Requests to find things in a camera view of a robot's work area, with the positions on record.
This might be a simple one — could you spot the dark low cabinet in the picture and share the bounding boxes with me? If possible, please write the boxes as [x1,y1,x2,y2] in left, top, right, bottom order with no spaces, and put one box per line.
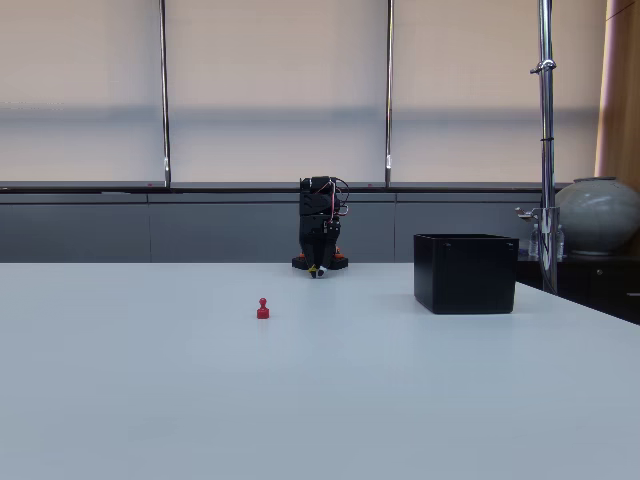
[514,251,640,326]

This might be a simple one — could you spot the grey window sill cladding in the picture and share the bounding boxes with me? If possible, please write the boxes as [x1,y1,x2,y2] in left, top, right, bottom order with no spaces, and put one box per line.
[0,180,572,265]

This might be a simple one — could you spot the metal window mullion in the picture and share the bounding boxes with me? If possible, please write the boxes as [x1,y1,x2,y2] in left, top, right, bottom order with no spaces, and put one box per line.
[158,0,173,189]
[384,0,397,189]

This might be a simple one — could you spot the metal wing clamp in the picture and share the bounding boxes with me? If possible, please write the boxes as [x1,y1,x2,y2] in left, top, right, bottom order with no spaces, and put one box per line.
[515,205,560,236]

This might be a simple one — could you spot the black base with orange clamps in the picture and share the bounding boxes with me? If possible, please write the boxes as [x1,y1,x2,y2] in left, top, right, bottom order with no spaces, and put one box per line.
[291,243,350,272]

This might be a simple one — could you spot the brown wooden wall panel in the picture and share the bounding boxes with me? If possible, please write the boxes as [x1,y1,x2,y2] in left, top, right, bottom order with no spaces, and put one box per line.
[593,0,640,191]

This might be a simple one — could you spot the chrome stand pole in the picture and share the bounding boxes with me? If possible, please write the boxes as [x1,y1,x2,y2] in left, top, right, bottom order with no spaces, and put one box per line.
[529,0,560,294]

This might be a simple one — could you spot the red white servo cable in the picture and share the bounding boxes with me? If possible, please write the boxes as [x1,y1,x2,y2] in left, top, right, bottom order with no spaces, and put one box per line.
[319,178,350,220]

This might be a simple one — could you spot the black open box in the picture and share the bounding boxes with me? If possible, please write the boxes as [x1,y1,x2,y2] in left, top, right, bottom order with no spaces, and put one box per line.
[412,233,520,316]

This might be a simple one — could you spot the grey round ceramic vase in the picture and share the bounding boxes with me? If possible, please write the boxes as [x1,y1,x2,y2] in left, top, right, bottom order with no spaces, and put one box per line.
[553,176,640,257]

